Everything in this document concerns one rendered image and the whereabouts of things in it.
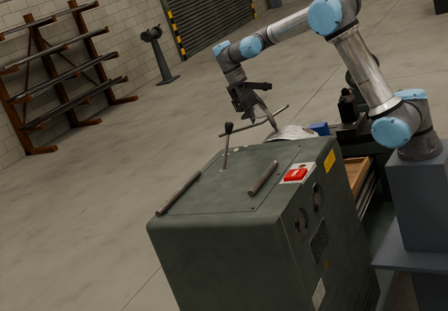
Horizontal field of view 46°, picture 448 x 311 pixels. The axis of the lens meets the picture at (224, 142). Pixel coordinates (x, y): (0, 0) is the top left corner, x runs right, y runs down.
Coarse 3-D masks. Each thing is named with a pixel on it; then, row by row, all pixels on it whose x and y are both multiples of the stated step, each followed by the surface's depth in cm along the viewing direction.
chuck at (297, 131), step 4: (280, 128) 214; (284, 128) 212; (288, 128) 211; (292, 128) 210; (296, 128) 210; (300, 128) 210; (304, 128) 211; (272, 132) 216; (280, 132) 209; (284, 132) 208; (288, 132) 207; (292, 132) 207; (296, 132) 207; (300, 132) 207; (304, 132) 208; (268, 136) 214; (300, 136) 205; (304, 136) 205; (308, 136) 206; (312, 136) 207; (316, 136) 208; (264, 140) 212
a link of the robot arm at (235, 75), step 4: (240, 68) 202; (232, 72) 201; (236, 72) 201; (240, 72) 202; (244, 72) 203; (228, 76) 202; (232, 76) 201; (236, 76) 201; (240, 76) 201; (244, 76) 204; (228, 80) 203; (232, 80) 202; (236, 80) 201
